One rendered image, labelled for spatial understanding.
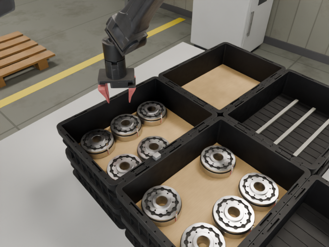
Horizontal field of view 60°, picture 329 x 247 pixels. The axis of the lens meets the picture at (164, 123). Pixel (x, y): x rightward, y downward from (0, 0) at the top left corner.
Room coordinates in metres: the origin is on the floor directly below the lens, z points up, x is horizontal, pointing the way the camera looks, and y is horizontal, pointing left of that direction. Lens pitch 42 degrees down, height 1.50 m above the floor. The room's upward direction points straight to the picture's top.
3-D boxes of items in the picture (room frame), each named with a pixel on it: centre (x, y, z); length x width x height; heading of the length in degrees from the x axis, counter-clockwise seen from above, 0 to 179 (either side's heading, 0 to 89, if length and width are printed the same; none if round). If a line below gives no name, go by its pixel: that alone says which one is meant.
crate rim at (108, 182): (0.64, 0.08, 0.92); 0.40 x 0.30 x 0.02; 132
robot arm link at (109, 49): (0.70, 0.13, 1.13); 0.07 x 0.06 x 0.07; 139
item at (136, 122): (0.70, 0.13, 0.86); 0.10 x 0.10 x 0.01
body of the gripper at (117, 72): (0.70, 0.14, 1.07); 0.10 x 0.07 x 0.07; 95
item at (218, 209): (0.37, -0.17, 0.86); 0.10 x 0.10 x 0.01
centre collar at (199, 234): (0.30, -0.09, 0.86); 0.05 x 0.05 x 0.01
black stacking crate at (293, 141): (0.69, -0.42, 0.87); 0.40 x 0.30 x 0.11; 132
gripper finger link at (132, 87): (0.70, 0.12, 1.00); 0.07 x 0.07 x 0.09; 5
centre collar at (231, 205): (0.37, -0.17, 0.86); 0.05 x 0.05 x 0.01
